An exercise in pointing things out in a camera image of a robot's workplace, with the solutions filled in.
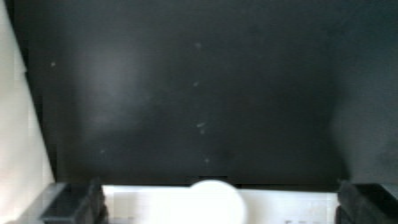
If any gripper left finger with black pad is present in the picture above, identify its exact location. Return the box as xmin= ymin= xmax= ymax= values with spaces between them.
xmin=40 ymin=180 xmax=108 ymax=224

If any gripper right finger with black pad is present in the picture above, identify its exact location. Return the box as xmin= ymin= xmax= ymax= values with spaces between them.
xmin=333 ymin=181 xmax=398 ymax=224

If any white drawer cabinet box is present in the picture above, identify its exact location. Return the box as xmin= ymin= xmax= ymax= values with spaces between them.
xmin=0 ymin=0 xmax=52 ymax=224

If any white drawer tray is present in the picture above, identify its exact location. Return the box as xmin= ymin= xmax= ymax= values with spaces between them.
xmin=102 ymin=180 xmax=339 ymax=224

